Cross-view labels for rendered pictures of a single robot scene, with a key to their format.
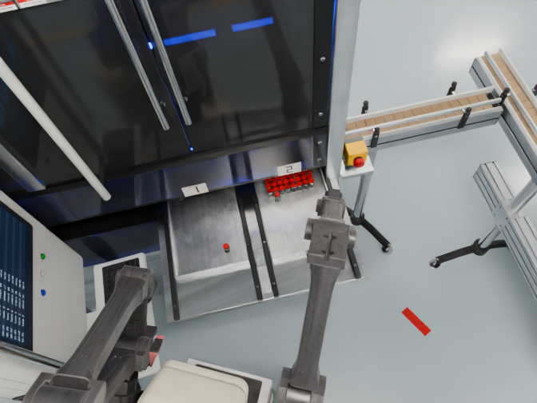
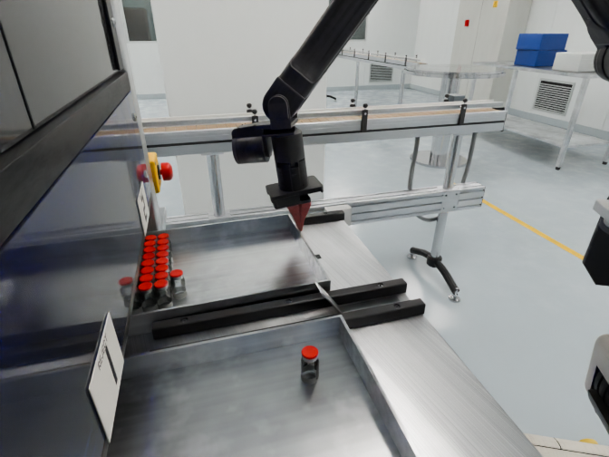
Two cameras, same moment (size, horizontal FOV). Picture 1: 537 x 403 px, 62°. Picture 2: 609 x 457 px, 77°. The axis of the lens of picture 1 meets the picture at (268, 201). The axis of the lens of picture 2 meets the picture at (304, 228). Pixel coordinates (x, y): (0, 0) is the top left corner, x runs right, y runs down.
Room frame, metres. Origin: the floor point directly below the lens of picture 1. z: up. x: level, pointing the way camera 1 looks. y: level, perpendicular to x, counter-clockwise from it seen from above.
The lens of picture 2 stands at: (0.71, 0.50, 1.27)
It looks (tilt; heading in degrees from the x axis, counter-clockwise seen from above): 28 degrees down; 258
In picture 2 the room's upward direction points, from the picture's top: straight up
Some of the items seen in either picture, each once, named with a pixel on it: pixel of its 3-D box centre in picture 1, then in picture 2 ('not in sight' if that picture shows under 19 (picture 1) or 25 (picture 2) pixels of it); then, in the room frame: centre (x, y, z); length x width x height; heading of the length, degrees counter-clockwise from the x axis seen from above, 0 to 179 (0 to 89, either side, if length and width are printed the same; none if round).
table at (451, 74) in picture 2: not in sight; (445, 116); (-1.57, -3.13, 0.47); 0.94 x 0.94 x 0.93
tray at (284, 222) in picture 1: (296, 209); (216, 263); (0.75, -0.10, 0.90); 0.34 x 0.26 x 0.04; 4
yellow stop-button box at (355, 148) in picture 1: (355, 151); (141, 173); (0.89, -0.34, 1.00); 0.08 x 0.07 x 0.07; 4
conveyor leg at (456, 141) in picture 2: not in sight; (444, 204); (-0.39, -1.13, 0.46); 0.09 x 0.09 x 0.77; 4
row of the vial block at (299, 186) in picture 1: (290, 188); (164, 267); (0.83, -0.09, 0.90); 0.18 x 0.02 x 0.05; 95
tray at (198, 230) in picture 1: (205, 227); (231, 438); (0.73, 0.24, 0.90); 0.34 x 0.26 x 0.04; 4
